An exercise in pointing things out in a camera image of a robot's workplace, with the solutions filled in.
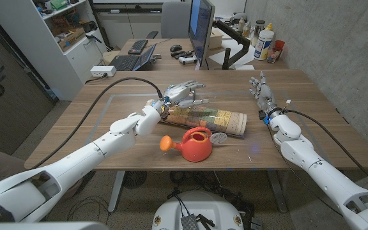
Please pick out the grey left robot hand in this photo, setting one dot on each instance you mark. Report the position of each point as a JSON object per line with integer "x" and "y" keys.
{"x": 177, "y": 94}

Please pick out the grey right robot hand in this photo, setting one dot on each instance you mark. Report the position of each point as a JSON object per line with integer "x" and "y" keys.
{"x": 264, "y": 96}

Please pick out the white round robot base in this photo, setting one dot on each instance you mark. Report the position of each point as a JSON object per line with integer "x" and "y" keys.
{"x": 200, "y": 204}

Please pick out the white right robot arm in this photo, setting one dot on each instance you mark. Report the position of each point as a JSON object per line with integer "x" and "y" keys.
{"x": 324, "y": 175}

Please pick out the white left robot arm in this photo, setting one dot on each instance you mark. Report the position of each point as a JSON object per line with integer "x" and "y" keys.
{"x": 81, "y": 156}

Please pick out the orange toy watering can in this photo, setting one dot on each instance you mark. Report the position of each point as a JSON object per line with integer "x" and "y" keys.
{"x": 196, "y": 150}

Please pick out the wooden office desk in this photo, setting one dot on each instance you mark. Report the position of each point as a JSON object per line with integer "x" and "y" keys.
{"x": 165, "y": 62}

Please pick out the white game controller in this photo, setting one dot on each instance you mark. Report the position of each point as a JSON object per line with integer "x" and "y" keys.
{"x": 187, "y": 60}

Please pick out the black remote control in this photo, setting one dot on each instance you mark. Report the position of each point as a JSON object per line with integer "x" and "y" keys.
{"x": 182, "y": 54}

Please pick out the clear drinking glass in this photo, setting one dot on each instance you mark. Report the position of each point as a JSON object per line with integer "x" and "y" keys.
{"x": 273, "y": 56}

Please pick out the black computer mouse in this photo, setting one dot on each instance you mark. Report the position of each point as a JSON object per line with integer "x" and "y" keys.
{"x": 176, "y": 48}

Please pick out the white wipes canister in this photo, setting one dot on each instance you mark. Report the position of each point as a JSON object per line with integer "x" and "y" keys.
{"x": 263, "y": 44}

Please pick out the red cup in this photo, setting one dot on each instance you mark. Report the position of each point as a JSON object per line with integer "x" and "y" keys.
{"x": 280, "y": 44}

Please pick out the white paper sheets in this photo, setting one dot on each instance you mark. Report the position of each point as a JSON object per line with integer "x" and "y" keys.
{"x": 232, "y": 51}

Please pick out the round grey tag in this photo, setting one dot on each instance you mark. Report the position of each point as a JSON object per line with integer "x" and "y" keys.
{"x": 218, "y": 138}

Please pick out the open black laptop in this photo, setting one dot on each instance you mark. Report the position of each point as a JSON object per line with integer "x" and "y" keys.
{"x": 126, "y": 62}

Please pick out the black keyboard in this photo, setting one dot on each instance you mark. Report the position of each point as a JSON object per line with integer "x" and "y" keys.
{"x": 137, "y": 47}

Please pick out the dark lidded jar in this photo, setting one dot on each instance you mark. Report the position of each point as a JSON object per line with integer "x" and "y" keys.
{"x": 257, "y": 30}

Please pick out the beige box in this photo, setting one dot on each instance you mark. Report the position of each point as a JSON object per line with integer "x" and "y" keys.
{"x": 216, "y": 38}

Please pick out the yellow capped bottle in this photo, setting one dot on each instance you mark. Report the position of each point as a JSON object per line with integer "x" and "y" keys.
{"x": 269, "y": 27}

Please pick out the black computer monitor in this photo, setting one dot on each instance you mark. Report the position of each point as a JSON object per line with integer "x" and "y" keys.
{"x": 201, "y": 28}

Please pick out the grey office chair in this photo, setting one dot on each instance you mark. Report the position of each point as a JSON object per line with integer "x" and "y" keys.
{"x": 174, "y": 19}

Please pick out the white power strip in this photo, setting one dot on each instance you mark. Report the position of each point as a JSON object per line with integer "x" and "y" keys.
{"x": 102, "y": 71}

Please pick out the black round fan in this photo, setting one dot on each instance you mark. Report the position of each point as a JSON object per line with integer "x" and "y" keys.
{"x": 134, "y": 179}

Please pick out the grey table leg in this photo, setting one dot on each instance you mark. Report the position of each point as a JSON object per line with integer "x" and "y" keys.
{"x": 277, "y": 191}
{"x": 116, "y": 191}

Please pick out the open cardboard box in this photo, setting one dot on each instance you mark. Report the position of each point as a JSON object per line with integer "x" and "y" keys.
{"x": 70, "y": 38}

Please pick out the grey finned module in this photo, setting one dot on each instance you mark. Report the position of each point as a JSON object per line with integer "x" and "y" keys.
{"x": 189, "y": 222}

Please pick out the white shelf cabinet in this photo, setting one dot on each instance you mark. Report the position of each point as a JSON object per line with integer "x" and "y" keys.
{"x": 37, "y": 48}

